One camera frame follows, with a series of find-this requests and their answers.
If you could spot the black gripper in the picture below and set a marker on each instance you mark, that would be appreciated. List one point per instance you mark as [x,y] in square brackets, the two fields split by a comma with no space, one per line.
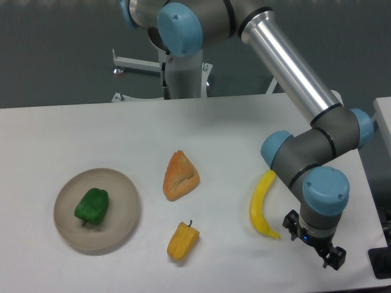
[320,239]

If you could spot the green bell pepper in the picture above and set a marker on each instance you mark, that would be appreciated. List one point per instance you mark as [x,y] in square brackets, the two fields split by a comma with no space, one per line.
[93,207]

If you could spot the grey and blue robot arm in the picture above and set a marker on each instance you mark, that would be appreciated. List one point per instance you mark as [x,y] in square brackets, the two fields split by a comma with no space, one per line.
[182,29]

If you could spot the yellow bell pepper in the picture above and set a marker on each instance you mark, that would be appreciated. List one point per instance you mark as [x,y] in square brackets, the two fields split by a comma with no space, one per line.
[182,241]

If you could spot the beige round plate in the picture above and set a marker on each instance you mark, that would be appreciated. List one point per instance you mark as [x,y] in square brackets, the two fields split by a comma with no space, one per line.
[120,220]

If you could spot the yellow banana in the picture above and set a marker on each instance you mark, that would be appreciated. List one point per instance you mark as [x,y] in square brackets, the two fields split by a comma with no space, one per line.
[256,215]

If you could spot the black device at edge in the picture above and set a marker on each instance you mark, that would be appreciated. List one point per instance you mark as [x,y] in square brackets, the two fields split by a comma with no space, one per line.
[380,262]

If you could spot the white side table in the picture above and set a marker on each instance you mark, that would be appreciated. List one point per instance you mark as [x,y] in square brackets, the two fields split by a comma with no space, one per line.
[383,110]

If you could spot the orange bread slice toy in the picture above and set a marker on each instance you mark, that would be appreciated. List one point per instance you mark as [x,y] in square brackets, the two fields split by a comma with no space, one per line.
[181,177]

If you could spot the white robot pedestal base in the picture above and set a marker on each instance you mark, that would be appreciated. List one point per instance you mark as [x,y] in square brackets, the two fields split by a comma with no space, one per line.
[180,77]

